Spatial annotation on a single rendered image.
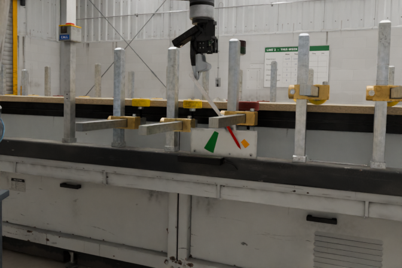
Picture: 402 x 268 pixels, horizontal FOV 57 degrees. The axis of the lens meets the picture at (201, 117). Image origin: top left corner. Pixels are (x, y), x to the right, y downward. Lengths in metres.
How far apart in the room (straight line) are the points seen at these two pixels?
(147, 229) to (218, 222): 0.37
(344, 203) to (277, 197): 0.23
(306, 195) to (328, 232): 0.31
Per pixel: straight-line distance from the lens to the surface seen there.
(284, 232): 1.69
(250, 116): 1.36
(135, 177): 1.62
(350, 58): 8.55
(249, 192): 1.44
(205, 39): 1.34
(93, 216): 2.08
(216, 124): 1.08
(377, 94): 1.33
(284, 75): 8.68
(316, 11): 8.79
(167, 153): 1.48
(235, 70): 1.39
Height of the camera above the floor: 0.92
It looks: 3 degrees down
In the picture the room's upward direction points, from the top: 1 degrees clockwise
